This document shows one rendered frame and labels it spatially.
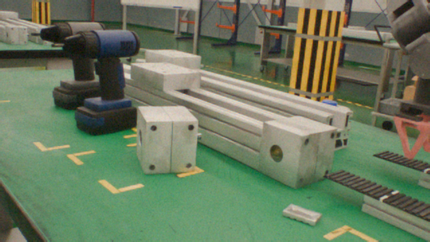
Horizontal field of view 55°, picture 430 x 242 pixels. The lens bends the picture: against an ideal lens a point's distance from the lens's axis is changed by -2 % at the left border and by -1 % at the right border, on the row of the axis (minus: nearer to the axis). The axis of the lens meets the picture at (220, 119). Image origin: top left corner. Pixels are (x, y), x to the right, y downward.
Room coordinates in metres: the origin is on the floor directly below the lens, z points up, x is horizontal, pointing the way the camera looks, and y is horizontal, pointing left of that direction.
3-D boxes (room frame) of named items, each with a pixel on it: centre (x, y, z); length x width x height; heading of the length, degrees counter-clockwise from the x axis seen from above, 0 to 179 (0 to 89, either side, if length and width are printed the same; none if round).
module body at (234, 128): (1.06, 0.15, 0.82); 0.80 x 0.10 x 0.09; 41
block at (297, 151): (0.73, -0.15, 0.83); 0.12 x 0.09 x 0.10; 131
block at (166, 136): (0.74, 0.09, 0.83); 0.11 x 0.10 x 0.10; 110
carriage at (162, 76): (1.06, 0.15, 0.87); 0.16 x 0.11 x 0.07; 41
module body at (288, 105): (1.19, 0.01, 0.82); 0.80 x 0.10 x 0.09; 41
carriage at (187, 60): (1.37, 0.17, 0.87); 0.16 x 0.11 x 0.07; 41
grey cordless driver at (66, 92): (1.08, 0.40, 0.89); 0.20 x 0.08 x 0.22; 140
